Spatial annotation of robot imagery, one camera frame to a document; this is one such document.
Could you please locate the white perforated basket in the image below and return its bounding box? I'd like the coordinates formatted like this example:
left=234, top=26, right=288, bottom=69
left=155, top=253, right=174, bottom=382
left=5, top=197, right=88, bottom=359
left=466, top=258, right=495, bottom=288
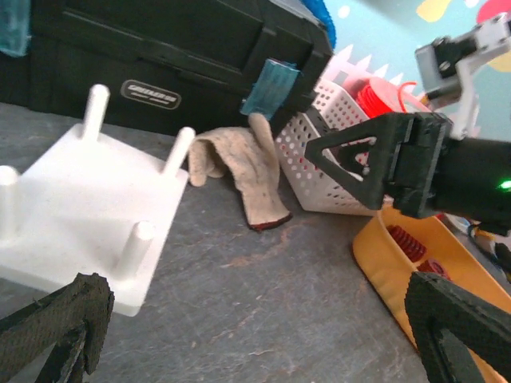
left=275, top=80, right=375, bottom=216

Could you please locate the yellow plastic tray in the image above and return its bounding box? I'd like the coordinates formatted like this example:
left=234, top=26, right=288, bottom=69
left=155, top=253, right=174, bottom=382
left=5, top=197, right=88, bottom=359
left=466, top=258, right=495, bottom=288
left=352, top=208, right=510, bottom=382

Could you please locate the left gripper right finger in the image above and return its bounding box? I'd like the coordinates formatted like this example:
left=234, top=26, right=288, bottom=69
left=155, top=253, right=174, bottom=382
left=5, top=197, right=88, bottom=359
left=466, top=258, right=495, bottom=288
left=405, top=272, right=510, bottom=382

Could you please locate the blue corrugated hose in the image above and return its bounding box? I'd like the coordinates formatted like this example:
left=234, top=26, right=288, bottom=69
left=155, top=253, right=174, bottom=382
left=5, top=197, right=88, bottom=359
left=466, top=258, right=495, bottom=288
left=303, top=0, right=339, bottom=47

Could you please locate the red filament spool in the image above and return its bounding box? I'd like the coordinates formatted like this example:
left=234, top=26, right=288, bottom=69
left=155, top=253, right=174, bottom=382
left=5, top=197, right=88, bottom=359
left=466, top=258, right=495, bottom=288
left=342, top=77, right=430, bottom=118

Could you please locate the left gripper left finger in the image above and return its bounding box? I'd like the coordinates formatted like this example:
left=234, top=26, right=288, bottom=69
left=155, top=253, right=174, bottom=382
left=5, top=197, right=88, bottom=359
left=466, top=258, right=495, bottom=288
left=1, top=273, right=114, bottom=382

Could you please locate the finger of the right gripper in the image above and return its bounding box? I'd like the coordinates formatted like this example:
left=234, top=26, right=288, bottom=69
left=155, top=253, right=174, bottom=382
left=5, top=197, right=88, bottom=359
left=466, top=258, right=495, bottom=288
left=306, top=113, right=394, bottom=210

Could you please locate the black toolbox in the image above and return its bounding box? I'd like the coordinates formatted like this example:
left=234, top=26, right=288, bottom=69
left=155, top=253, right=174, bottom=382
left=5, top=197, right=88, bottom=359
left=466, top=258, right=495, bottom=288
left=1, top=1, right=332, bottom=135

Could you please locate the white peg board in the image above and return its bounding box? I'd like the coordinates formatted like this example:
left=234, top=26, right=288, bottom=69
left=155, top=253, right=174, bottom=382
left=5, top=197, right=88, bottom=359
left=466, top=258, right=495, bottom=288
left=1, top=85, right=196, bottom=317

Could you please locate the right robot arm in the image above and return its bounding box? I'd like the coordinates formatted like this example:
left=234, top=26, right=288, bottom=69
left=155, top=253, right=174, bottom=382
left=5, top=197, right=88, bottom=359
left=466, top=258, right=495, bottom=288
left=305, top=113, right=510, bottom=236

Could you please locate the beige work glove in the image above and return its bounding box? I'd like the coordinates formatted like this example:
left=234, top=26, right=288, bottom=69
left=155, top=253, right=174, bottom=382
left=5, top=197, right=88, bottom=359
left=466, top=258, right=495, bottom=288
left=188, top=113, right=292, bottom=231

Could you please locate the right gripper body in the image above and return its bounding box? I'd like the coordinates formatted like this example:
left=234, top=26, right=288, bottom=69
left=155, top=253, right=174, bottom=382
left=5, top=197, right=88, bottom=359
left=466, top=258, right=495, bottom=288
left=385, top=113, right=452, bottom=218

